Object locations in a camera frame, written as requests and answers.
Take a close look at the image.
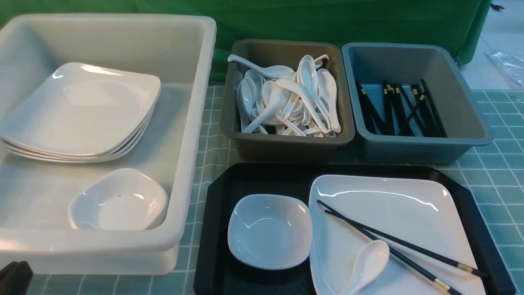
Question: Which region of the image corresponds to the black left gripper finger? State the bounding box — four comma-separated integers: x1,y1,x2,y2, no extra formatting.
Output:
0,261,34,295

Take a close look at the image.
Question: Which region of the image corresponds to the white square bowl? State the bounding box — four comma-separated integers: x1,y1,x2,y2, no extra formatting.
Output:
228,193,313,270

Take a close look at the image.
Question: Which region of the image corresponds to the white ceramic spoon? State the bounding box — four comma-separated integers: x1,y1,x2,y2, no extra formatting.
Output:
340,240,390,295

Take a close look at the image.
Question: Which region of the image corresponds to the white square rice plate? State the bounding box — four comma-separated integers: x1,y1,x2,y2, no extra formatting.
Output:
308,175,487,295

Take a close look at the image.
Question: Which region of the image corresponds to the black chopstick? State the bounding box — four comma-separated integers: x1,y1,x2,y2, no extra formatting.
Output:
317,200,489,278
324,210,461,295

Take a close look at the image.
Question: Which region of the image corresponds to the large white plastic tub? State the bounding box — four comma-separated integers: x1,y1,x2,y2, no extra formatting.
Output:
1,14,217,275

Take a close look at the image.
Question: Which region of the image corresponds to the white bowl in tub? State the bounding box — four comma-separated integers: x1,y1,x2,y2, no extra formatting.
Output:
68,168,169,230

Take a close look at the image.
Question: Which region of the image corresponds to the stack of white plates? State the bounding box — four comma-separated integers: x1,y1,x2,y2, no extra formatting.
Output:
1,62,161,163

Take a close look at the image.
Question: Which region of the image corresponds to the black serving tray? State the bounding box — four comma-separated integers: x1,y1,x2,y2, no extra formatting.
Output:
193,163,516,295

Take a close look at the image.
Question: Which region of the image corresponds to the pile of white spoons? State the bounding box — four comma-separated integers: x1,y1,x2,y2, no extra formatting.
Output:
228,54,342,138

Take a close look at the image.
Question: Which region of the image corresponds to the brown plastic spoon bin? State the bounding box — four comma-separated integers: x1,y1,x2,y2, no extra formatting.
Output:
219,39,356,163

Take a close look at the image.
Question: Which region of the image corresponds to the blue-grey plastic chopstick bin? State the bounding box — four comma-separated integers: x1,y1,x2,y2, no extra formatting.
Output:
342,42,493,165

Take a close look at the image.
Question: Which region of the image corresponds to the pile of black chopsticks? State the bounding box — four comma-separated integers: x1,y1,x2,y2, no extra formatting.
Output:
355,78,448,138

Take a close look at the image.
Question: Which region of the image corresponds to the teal checked tablecloth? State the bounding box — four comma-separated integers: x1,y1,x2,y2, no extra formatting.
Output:
0,84,524,295

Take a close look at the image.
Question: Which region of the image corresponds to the green backdrop cloth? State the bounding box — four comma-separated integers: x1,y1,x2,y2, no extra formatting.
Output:
1,0,491,82

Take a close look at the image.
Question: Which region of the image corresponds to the clear plastic bag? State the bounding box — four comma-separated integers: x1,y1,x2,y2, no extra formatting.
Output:
485,50,524,91

